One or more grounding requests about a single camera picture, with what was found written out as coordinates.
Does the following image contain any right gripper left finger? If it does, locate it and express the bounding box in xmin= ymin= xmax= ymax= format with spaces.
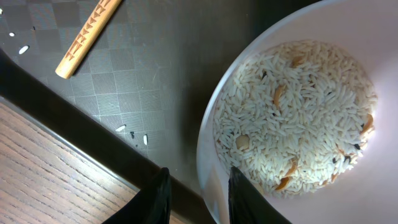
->
xmin=103 ymin=167 xmax=172 ymax=224

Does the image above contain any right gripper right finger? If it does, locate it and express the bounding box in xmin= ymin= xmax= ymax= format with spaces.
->
xmin=228 ymin=167 xmax=291 ymax=224

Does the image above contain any white bowl with rice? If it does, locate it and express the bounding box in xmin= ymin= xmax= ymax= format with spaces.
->
xmin=197 ymin=0 xmax=397 ymax=223

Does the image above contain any dark brown serving tray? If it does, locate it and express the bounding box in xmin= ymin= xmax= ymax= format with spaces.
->
xmin=1 ymin=0 xmax=310 ymax=223

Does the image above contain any right wooden chopstick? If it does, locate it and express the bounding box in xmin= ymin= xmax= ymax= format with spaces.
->
xmin=55 ymin=0 xmax=122 ymax=79

